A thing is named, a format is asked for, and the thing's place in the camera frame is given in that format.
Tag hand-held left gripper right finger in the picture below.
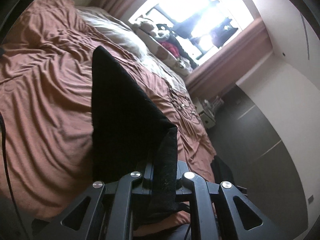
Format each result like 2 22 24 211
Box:
175 161 282 240

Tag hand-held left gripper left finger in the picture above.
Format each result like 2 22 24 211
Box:
34 152 155 240

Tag black pants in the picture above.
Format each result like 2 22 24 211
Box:
91 45 179 218

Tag dark cloth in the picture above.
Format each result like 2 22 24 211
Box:
211 156 238 188

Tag white bedside cabinet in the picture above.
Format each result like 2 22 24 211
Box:
195 97 225 130

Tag patterned window seat cushion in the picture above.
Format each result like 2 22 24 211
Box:
135 27 193 77

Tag bed with pink duvet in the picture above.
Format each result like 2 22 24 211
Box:
0 0 218 220

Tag red cloth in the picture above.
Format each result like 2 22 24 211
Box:
161 40 181 58

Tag black and white plush toy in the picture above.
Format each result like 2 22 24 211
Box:
150 23 176 43

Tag dark hanging dress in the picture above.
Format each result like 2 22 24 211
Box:
172 19 201 41

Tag dark hanging clothes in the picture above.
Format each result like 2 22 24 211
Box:
212 16 238 50

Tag beige quilt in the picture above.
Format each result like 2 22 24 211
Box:
75 6 187 91

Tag beige plush toy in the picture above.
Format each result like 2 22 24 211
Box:
132 16 157 35

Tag window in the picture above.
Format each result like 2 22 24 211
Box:
129 0 256 63

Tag tangled cables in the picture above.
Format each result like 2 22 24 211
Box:
169 89 198 121

